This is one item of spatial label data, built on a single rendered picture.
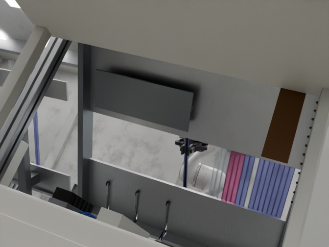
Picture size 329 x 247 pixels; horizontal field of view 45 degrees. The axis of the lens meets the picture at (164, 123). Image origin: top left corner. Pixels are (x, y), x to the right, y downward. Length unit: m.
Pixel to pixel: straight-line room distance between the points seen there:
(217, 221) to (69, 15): 0.77
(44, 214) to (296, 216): 0.42
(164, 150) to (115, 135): 1.62
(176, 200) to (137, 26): 0.67
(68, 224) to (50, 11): 0.56
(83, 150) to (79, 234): 0.89
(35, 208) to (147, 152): 11.09
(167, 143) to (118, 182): 10.14
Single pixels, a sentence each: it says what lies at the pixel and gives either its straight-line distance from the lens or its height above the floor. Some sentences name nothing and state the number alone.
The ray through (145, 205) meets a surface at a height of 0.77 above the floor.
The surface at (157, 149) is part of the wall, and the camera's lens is 11.49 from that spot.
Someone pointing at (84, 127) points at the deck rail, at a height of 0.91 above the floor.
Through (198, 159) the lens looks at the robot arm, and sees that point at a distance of 1.96.
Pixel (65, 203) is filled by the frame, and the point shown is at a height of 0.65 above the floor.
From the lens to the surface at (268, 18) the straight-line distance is 0.67.
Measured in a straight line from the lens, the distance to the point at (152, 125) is 1.21.
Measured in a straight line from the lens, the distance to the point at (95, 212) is 1.45.
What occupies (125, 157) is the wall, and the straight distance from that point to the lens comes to 11.70.
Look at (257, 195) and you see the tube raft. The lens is 1.23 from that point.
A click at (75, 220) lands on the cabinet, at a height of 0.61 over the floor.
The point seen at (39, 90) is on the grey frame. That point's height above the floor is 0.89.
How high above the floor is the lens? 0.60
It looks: 19 degrees up
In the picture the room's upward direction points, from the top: 21 degrees clockwise
